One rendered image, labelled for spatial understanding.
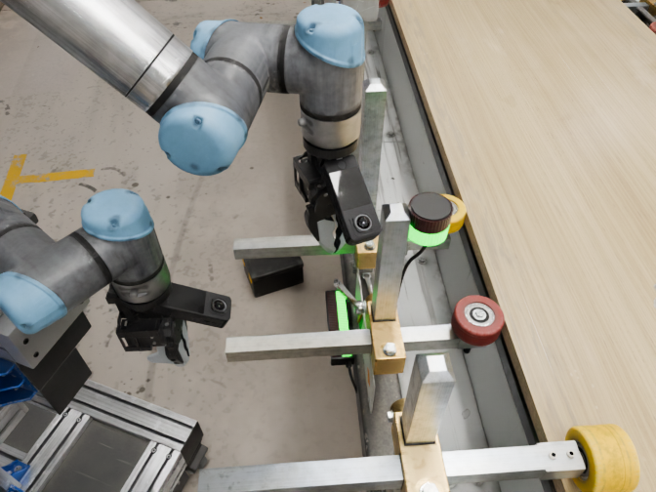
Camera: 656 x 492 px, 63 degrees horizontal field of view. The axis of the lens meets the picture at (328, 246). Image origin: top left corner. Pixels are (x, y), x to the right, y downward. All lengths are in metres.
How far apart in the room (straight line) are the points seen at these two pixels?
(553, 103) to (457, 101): 0.23
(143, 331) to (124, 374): 1.15
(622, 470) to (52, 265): 0.70
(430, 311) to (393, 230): 0.53
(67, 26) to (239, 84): 0.16
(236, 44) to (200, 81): 0.10
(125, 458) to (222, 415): 0.36
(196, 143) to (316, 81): 0.17
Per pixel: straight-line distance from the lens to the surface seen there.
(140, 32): 0.53
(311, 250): 1.07
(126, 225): 0.66
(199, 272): 2.16
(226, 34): 0.64
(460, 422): 1.12
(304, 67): 0.61
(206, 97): 0.53
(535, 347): 0.90
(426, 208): 0.74
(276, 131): 2.80
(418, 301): 1.26
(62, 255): 0.68
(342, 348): 0.90
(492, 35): 1.69
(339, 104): 0.63
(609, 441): 0.76
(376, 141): 0.95
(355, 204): 0.68
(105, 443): 1.63
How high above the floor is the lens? 1.61
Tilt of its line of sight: 47 degrees down
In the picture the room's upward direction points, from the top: straight up
